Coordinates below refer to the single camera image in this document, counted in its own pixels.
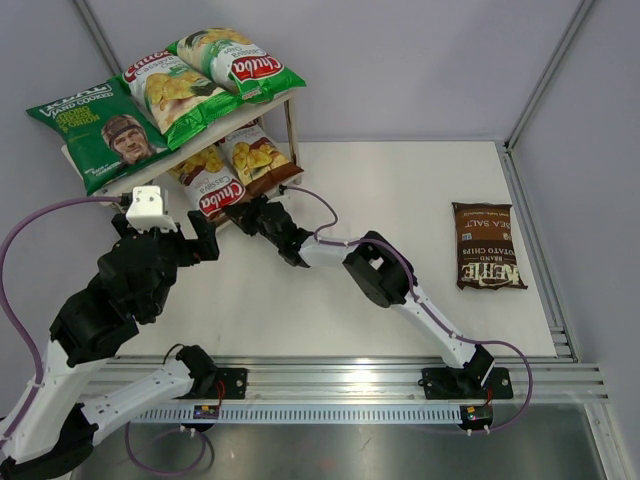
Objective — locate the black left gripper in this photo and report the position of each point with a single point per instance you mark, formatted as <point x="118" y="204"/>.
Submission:
<point x="205" y="232"/>

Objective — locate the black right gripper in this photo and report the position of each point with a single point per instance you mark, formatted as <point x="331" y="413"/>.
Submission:
<point x="243" y="215"/>

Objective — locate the brown Chuba barbecue chips bag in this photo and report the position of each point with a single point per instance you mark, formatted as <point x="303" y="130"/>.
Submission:
<point x="258" y="163"/>

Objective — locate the green Chuba chips bag small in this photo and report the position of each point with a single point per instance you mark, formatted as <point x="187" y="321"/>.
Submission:
<point x="181" y="101"/>

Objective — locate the green Chuba chips bag large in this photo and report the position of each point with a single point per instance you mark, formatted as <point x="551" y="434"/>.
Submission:
<point x="235" y="63"/>

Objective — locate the green Real hand cooked bag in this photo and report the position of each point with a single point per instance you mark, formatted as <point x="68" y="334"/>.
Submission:
<point x="106" y="135"/>

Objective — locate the brown Kettle sea salt bag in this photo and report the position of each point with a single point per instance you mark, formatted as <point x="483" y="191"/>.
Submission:
<point x="485" y="253"/>

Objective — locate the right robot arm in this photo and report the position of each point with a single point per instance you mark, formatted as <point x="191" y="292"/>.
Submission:
<point x="385" y="278"/>

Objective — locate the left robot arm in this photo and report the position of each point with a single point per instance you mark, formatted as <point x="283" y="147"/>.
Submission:
<point x="54" y="431"/>

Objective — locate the white two-tier wooden shelf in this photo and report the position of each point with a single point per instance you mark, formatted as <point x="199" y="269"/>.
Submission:
<point x="277" y="118"/>

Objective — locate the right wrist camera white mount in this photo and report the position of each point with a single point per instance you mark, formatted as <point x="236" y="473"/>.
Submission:
<point x="283" y="192"/>

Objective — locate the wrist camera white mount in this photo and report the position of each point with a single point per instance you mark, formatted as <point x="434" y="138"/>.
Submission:
<point x="283" y="192"/>
<point x="147" y="210"/>

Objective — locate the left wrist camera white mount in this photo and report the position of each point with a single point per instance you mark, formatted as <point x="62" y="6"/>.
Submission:
<point x="147" y="210"/>

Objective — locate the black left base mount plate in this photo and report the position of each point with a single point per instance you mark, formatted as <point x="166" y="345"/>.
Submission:
<point x="229" y="383"/>

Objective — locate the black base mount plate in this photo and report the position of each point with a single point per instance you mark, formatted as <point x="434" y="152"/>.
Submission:
<point x="445" y="383"/>
<point x="229" y="383"/>

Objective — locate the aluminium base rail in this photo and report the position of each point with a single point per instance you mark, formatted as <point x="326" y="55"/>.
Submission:
<point x="393" y="380"/>

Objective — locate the left aluminium frame post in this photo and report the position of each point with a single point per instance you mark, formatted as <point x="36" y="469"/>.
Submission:
<point x="99" y="38"/>

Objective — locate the aluminium frame post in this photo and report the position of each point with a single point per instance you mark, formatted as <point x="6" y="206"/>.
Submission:
<point x="99" y="38"/>
<point x="552" y="67"/>

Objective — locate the white slotted cable duct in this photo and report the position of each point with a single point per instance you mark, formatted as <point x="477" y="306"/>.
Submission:
<point x="385" y="414"/>

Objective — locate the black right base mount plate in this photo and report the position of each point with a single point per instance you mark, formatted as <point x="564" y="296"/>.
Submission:
<point x="445" y="383"/>

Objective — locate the right aluminium frame post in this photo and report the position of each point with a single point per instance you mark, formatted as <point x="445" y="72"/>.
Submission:
<point x="552" y="67"/>

